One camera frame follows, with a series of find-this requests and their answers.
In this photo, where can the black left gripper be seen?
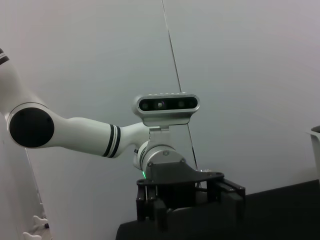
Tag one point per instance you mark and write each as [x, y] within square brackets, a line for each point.
[175, 190]

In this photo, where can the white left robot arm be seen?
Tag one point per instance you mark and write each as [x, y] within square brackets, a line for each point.
[80, 135]

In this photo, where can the black tablecloth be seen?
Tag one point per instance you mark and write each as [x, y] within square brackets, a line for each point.
[262, 217]

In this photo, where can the grey perforated storage box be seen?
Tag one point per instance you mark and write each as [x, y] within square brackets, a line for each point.
[315, 145]

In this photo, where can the white wheeled base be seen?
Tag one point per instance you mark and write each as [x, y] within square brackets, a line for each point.
[37, 221]

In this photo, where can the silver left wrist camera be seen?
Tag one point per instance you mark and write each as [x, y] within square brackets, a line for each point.
[165, 105]

